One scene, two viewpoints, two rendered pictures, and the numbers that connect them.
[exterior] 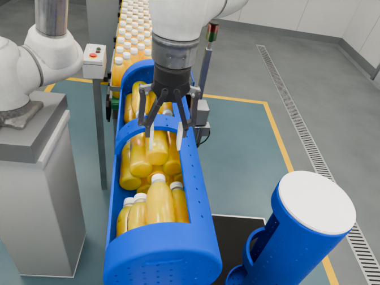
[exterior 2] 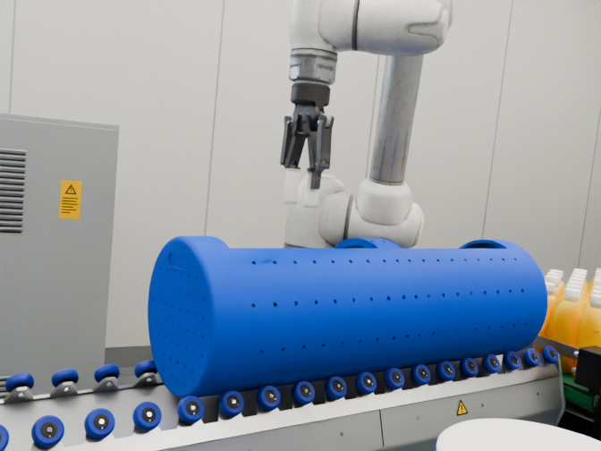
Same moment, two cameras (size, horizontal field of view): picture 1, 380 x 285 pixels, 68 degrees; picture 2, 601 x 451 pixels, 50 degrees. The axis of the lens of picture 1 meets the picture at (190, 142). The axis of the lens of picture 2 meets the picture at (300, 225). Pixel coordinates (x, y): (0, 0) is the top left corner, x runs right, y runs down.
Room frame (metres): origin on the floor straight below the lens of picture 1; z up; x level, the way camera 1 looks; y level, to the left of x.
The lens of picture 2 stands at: (0.12, -1.12, 1.39)
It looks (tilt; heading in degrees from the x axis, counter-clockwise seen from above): 6 degrees down; 71
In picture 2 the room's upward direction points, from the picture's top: 6 degrees clockwise
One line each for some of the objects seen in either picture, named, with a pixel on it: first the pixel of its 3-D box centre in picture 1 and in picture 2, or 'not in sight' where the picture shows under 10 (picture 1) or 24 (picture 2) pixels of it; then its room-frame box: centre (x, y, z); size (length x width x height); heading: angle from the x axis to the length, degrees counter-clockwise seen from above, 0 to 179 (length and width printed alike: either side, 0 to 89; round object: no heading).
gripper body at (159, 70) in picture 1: (171, 81); (308, 108); (0.53, 0.06, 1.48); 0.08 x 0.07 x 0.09; 105
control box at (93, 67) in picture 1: (95, 60); not in sight; (1.35, 0.58, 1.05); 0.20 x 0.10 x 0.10; 15
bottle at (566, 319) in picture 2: not in sight; (566, 332); (1.36, 0.22, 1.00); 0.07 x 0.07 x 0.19
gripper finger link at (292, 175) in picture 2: (151, 135); (292, 186); (0.52, 0.10, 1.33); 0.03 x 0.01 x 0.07; 15
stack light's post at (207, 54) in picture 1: (194, 120); not in sight; (1.69, 0.00, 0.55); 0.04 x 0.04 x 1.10; 15
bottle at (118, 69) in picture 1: (119, 78); not in sight; (1.30, 0.44, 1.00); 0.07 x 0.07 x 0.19
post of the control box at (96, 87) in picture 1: (100, 138); not in sight; (1.35, 0.58, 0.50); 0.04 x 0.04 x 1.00; 15
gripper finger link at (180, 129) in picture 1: (179, 136); (312, 189); (0.54, 0.03, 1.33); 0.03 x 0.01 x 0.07; 15
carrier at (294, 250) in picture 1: (273, 257); not in sight; (0.70, -0.49, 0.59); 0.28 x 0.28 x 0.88
